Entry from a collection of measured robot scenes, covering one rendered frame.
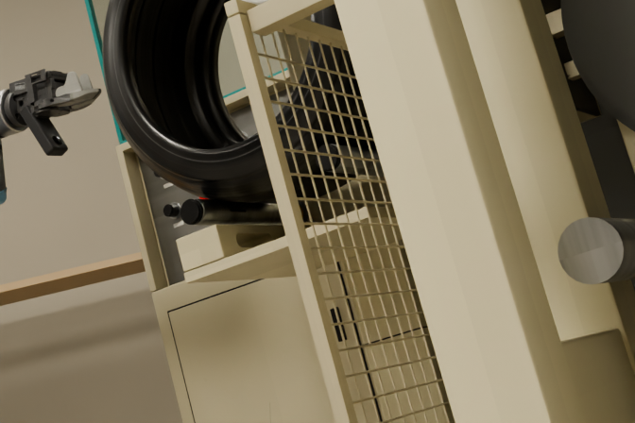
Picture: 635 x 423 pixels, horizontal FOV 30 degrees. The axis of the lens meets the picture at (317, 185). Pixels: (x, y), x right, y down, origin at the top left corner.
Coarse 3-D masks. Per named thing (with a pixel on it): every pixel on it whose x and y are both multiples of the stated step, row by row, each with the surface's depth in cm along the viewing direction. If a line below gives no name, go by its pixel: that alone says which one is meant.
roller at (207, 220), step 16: (192, 208) 201; (208, 208) 203; (224, 208) 207; (240, 208) 211; (256, 208) 216; (272, 208) 221; (192, 224) 202; (208, 224) 205; (224, 224) 209; (240, 224) 213; (256, 224) 218; (272, 224) 222
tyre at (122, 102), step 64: (128, 0) 208; (192, 0) 232; (128, 64) 210; (192, 64) 234; (320, 64) 189; (128, 128) 208; (192, 128) 230; (320, 128) 191; (192, 192) 205; (256, 192) 199; (320, 192) 210
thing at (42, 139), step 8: (24, 112) 233; (32, 120) 231; (40, 120) 232; (48, 120) 234; (32, 128) 231; (40, 128) 231; (48, 128) 232; (40, 136) 231; (48, 136) 230; (56, 136) 231; (40, 144) 231; (48, 144) 229; (56, 144) 230; (64, 144) 233; (48, 152) 230; (56, 152) 231; (64, 152) 233
